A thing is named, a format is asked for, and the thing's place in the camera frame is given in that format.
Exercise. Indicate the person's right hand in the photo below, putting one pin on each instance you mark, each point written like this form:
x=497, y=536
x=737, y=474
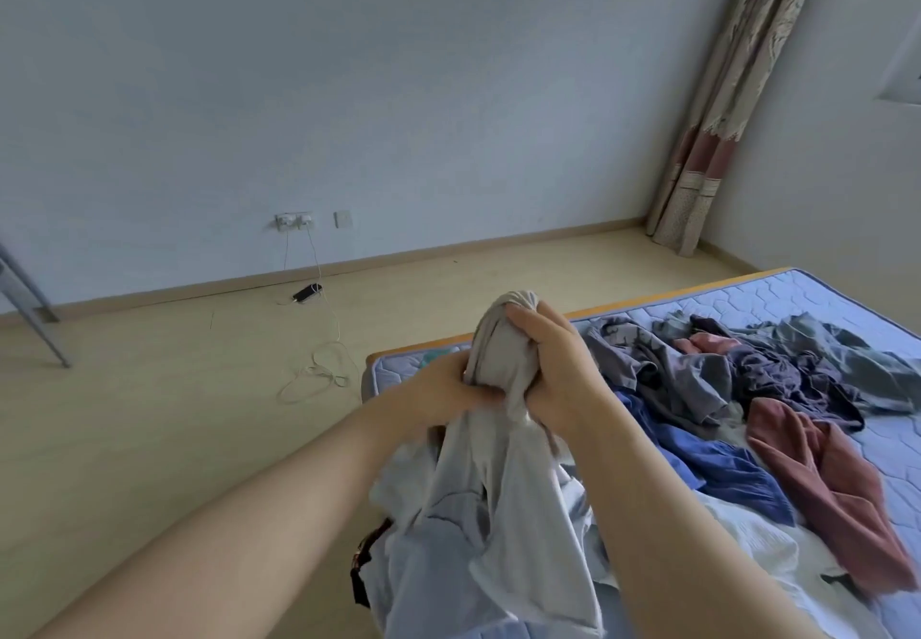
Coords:
x=569, y=380

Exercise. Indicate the person's left hand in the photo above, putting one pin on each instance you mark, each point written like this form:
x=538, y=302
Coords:
x=446, y=394

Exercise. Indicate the grey printed t-shirt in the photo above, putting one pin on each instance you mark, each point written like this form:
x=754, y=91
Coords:
x=669, y=372

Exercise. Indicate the light grey shirt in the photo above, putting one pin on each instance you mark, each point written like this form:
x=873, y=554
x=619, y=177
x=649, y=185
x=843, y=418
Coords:
x=497, y=516

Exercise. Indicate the pink pajama shirt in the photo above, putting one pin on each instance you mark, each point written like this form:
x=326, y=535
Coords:
x=705, y=344

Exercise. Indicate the blue garment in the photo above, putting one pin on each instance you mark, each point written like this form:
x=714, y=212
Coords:
x=720, y=473

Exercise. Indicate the black garment with print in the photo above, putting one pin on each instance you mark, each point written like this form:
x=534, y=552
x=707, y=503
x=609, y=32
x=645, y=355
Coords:
x=367, y=567

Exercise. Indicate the dark purple garment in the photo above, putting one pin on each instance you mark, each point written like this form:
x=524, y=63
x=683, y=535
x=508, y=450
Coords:
x=785, y=372

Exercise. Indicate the cream white shirt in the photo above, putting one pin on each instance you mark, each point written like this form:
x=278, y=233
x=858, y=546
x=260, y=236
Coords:
x=777, y=560

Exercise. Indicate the blue quilted mattress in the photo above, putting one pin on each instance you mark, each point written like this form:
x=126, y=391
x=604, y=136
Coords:
x=849, y=308

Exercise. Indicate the pink red garment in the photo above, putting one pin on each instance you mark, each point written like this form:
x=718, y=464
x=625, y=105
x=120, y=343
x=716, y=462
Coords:
x=835, y=495

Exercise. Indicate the grey button-up shirt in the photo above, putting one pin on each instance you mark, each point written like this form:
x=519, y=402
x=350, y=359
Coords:
x=864, y=365

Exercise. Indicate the person's right forearm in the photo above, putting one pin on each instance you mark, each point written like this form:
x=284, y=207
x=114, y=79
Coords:
x=677, y=545

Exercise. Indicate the person's left forearm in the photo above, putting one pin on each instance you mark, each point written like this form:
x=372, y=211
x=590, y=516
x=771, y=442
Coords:
x=245, y=545

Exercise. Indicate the black charger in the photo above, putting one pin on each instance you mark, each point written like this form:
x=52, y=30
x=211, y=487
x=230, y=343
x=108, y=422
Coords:
x=308, y=291

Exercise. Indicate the white power socket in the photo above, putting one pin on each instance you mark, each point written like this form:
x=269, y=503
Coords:
x=294, y=220
x=344, y=219

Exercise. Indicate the patterned curtain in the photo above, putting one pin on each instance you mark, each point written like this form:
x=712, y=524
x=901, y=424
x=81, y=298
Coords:
x=727, y=113

